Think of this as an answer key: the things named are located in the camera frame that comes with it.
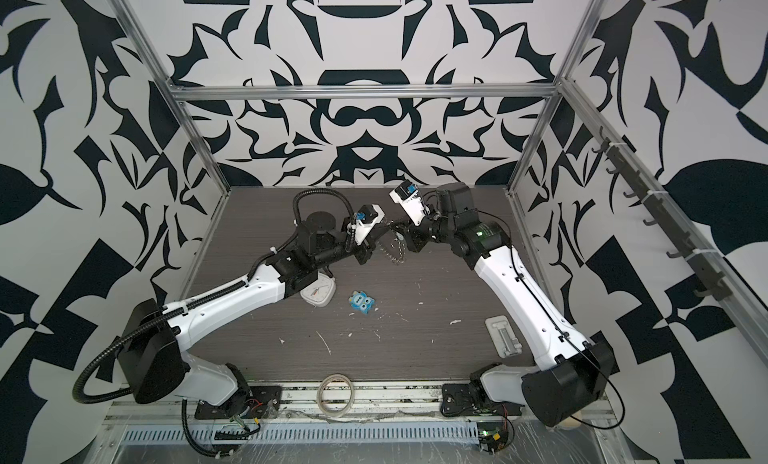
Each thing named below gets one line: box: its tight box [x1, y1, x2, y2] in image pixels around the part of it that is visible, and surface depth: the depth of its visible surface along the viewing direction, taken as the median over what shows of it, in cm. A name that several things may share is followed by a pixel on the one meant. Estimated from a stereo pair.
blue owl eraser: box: [348, 290, 375, 314], surface depth 91 cm
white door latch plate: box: [485, 315, 523, 358], surface depth 85 cm
